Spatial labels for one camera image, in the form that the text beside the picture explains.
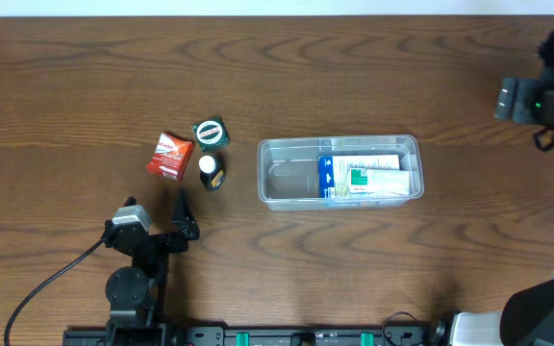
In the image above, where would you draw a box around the dark bottle white cap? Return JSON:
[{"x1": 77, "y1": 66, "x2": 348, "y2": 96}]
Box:
[{"x1": 198, "y1": 155, "x2": 225, "y2": 190}]

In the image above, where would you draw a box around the green round-label box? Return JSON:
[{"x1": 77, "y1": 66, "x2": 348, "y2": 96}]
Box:
[{"x1": 191, "y1": 116, "x2": 230, "y2": 152}]

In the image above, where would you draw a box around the clear plastic container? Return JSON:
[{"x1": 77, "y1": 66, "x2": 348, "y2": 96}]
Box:
[{"x1": 258, "y1": 135, "x2": 424, "y2": 210}]

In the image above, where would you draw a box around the white green medicine box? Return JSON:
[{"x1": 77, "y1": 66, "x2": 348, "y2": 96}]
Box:
[{"x1": 349, "y1": 168, "x2": 410, "y2": 195}]

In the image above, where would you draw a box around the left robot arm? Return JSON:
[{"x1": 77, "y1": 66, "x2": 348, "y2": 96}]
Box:
[{"x1": 101, "y1": 191, "x2": 200, "y2": 328}]

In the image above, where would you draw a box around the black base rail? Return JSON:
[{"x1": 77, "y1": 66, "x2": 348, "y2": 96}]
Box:
[{"x1": 62, "y1": 323, "x2": 449, "y2": 346}]

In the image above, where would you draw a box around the red Panadol box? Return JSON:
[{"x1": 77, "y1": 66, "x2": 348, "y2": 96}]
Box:
[{"x1": 146, "y1": 133, "x2": 194, "y2": 181}]

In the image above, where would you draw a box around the blue fever patch box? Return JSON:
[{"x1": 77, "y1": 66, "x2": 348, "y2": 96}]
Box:
[{"x1": 318, "y1": 155, "x2": 405, "y2": 199}]

